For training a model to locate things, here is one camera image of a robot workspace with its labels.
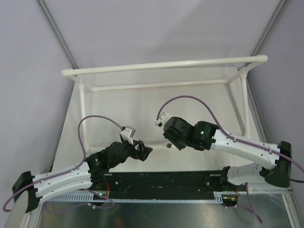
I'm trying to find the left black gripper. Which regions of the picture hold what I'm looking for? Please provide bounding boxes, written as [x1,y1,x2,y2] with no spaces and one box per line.
[110,137,152,168]

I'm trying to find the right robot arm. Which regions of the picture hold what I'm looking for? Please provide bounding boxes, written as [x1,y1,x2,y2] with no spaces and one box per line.
[158,114,292,190]

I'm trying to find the white PVC pipe frame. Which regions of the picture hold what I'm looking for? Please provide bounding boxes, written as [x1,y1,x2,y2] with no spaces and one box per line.
[58,55,268,154]

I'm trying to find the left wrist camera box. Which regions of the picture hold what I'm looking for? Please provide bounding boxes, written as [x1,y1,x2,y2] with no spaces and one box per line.
[120,125,136,145]

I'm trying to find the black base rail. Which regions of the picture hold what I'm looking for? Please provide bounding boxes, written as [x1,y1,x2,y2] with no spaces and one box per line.
[61,171,248,199]

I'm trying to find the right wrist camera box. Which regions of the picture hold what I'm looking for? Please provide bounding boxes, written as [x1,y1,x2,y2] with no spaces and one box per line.
[155,113,172,127]

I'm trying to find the aluminium table frame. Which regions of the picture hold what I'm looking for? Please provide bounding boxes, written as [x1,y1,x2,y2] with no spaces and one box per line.
[27,176,304,228]

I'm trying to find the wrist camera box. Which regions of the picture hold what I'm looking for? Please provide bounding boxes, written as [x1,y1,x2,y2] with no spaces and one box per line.
[120,125,136,145]
[155,113,172,127]

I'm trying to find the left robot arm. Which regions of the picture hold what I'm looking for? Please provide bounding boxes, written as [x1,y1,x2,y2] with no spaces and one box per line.
[10,141,153,212]

